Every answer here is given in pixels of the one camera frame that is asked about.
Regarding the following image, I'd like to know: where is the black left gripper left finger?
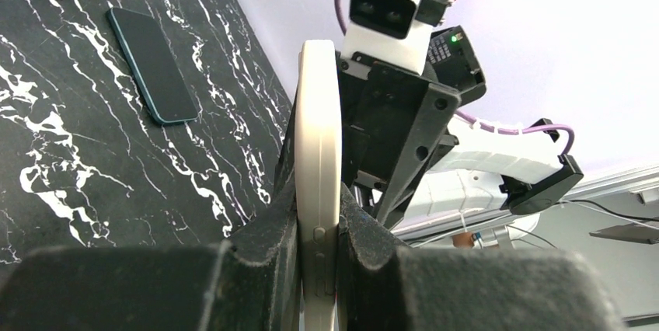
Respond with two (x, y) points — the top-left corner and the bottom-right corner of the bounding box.
(0, 107), (302, 331)

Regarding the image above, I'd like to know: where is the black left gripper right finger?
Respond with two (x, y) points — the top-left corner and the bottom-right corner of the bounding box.
(336, 187), (626, 330)

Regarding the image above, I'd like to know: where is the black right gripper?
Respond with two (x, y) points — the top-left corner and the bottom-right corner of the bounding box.
(336, 54), (461, 228)

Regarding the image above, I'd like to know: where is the phone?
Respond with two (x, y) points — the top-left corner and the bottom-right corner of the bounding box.
(294, 40), (342, 330)
(106, 7), (199, 125)

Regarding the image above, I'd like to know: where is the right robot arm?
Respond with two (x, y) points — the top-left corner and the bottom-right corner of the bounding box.
(336, 25), (584, 230)

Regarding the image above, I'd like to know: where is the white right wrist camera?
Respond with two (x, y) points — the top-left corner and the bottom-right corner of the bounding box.
(340, 0), (455, 75)

